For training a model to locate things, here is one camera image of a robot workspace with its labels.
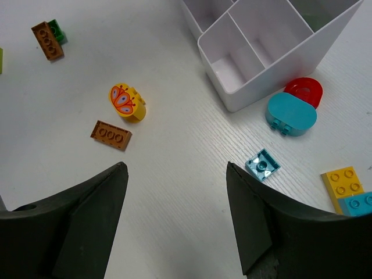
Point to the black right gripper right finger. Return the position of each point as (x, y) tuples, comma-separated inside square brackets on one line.
[(279, 237)]

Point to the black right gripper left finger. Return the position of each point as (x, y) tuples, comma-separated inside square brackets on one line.
[(66, 235)]

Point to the brown lego plate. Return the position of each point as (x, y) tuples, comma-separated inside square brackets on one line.
[(111, 135), (47, 41)]

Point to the small teal lego brick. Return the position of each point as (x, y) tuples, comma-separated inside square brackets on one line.
[(262, 165)]

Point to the teal rectangular lego brick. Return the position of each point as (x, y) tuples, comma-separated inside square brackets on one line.
[(357, 205)]

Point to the teal rounded lego brick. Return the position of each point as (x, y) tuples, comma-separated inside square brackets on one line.
[(290, 115)]

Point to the yellow butterfly lego brick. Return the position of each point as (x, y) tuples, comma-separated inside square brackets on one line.
[(127, 102)]

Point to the red arch lego brick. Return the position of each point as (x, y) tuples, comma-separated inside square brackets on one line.
[(306, 89)]

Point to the white divided container right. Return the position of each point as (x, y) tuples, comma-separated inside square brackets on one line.
[(256, 47)]

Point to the white divided container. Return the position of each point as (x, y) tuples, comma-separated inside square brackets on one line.
[(201, 14), (256, 47)]

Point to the lime green lego brick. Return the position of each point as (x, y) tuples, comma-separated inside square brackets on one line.
[(1, 60)]

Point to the white divided container left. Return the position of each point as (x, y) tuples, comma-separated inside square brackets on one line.
[(201, 14)]

